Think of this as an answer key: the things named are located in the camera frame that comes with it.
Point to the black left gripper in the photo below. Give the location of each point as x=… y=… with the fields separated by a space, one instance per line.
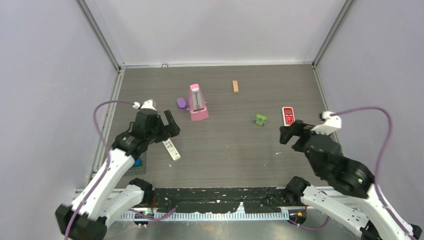
x=170 y=130

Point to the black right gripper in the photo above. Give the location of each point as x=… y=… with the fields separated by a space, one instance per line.
x=285 y=132

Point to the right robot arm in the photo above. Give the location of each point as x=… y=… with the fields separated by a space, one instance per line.
x=374 y=220

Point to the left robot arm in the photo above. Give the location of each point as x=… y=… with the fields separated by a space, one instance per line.
x=89 y=215

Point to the purple round object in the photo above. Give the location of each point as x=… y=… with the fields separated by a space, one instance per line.
x=182 y=103

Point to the pink metronome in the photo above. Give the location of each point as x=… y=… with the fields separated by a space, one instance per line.
x=197 y=106

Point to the green terminal block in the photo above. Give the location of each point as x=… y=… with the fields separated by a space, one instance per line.
x=260 y=120

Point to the blue brick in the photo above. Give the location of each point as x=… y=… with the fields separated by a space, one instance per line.
x=137 y=163

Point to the grey building baseplate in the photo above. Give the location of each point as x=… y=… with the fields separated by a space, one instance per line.
x=138 y=170

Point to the small wooden block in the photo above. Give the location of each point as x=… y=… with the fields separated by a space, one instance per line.
x=235 y=86

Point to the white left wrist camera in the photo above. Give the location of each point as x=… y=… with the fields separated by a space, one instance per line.
x=149 y=104

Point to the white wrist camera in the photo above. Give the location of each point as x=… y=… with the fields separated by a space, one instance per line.
x=149 y=104
x=330 y=123

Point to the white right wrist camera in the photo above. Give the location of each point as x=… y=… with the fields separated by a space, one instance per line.
x=330 y=123

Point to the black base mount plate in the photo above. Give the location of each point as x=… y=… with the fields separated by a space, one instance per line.
x=222 y=200

